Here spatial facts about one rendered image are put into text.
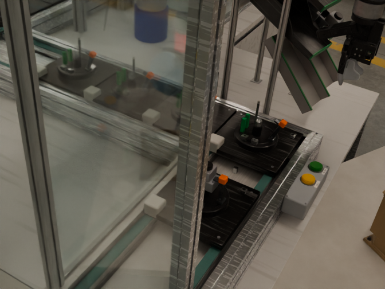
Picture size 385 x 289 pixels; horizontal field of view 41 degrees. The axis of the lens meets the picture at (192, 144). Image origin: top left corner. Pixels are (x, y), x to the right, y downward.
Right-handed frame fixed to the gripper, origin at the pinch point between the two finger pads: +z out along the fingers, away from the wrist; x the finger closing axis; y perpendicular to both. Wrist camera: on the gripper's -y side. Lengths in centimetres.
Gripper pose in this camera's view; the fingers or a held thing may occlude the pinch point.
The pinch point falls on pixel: (339, 79)
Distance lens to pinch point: 151.0
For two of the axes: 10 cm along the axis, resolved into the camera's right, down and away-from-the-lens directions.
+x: 5.0, -5.0, 7.1
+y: 8.6, 3.5, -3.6
